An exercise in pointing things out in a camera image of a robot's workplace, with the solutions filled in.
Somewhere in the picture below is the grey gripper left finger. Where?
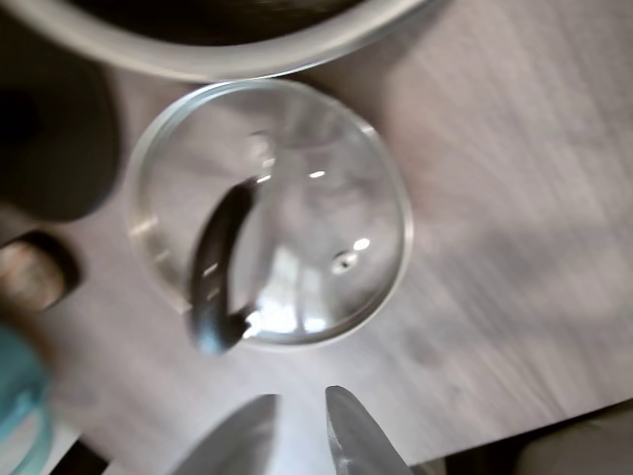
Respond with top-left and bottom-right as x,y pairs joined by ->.
167,394 -> 279,475

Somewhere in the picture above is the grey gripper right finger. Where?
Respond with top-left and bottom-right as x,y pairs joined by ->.
324,385 -> 412,475

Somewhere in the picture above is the glass lid with black handle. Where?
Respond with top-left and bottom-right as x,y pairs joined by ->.
126,78 -> 415,358

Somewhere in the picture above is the steel pot with black interior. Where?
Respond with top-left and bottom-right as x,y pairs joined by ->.
0,0 -> 436,84

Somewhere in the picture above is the blue tape roll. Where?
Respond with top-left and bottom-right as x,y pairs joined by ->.
0,321 -> 53,475

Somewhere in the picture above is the grey duct tape roll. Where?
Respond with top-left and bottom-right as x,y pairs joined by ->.
0,231 -> 81,314

